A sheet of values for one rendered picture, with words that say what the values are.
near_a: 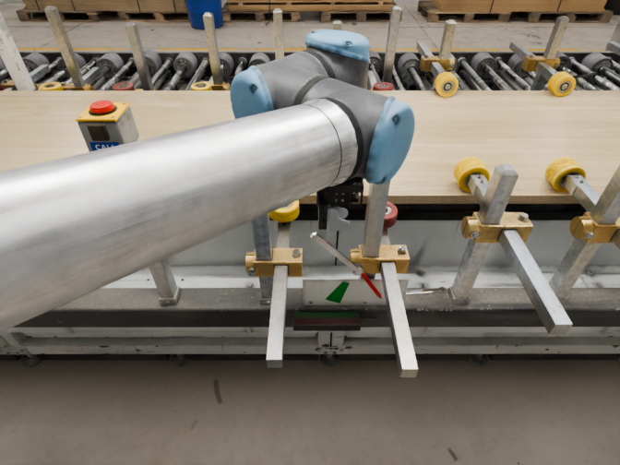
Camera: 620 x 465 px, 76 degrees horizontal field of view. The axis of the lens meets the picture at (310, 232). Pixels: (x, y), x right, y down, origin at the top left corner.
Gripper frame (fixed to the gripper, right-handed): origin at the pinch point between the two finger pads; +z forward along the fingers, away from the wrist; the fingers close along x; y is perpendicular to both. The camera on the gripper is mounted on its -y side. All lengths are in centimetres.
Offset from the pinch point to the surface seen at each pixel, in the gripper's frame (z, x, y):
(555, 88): 7, 92, 92
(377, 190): -6.0, 5.9, 11.5
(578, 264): 16, 6, 62
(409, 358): 13.6, -19.9, 16.2
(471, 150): 10, 50, 48
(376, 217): 0.9, 5.9, 12.1
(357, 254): 12.9, 6.8, 8.9
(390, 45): -2, 115, 31
